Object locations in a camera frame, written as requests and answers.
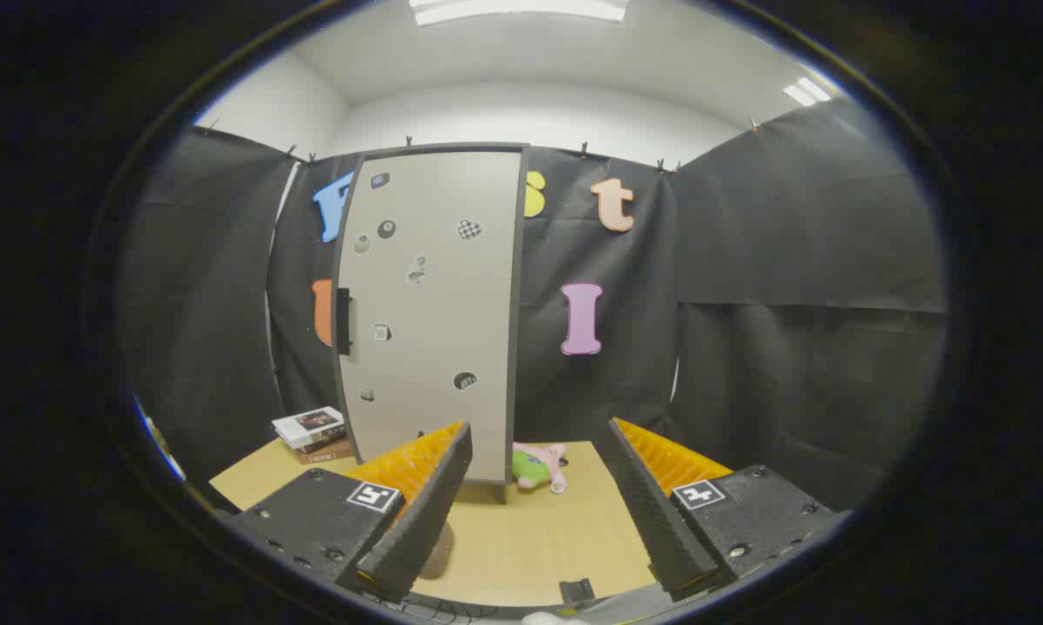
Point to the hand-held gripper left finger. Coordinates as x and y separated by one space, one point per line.
426 521

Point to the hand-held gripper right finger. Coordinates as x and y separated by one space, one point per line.
652 512

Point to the grey shoe cabinet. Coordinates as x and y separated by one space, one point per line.
518 304

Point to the small black table clamp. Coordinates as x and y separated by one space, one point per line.
577 592

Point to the brown book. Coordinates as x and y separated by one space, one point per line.
332 454

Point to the pink green plush toy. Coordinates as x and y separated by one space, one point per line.
534 469

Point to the dark book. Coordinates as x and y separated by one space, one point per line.
329 443

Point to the black backdrop cloth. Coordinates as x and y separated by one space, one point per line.
790 260

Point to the small ceiling light panel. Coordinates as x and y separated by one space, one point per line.
806 91

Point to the long ceiling light panel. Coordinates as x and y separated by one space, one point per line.
521 10

